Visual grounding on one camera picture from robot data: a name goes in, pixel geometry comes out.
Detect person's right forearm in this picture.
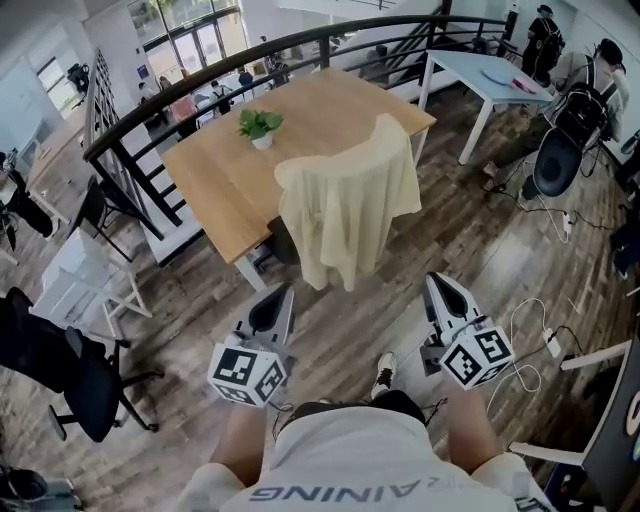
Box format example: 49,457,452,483
443,383,502,477

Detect cream clothing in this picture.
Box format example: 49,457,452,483
273,113,424,293

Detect dark desk with white frame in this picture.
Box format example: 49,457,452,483
508,337,640,512

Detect black curved metal railing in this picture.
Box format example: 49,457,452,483
82,13,510,242

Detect black jacket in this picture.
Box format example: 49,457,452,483
0,163,55,240

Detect black swivel office chair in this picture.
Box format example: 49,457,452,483
0,286,167,445

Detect glass entrance door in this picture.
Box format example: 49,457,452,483
143,18,247,77

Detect black office chair under clothing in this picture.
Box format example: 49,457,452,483
253,216,303,274

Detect white folding chair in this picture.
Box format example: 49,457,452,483
28,226,155,342

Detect person's black shorts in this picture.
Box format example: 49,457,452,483
288,388,427,429

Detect white table with pale top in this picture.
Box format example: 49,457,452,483
417,48,556,167

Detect pale blue round plate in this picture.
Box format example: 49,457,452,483
480,67,515,87

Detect person's white and black shoe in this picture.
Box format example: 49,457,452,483
370,351,399,400

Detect black bag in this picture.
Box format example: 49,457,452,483
608,218,640,280

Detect white grid shelf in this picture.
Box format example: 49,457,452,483
83,46,125,147

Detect white charger with cable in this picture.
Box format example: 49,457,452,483
485,296,565,417

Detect green plant in white pot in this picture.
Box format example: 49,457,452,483
235,108,286,152

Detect person's white shirt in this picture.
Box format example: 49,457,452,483
173,413,554,512

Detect person's left forearm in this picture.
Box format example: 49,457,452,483
208,398,282,484

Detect wooden table with white legs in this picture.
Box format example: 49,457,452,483
160,66,439,294

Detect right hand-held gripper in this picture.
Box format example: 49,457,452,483
418,272,517,391

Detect white power strip with cable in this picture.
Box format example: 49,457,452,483
519,192,576,245

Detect black slim chair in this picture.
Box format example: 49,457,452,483
66,174,137,265

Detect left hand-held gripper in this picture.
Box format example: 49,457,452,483
207,283,297,409

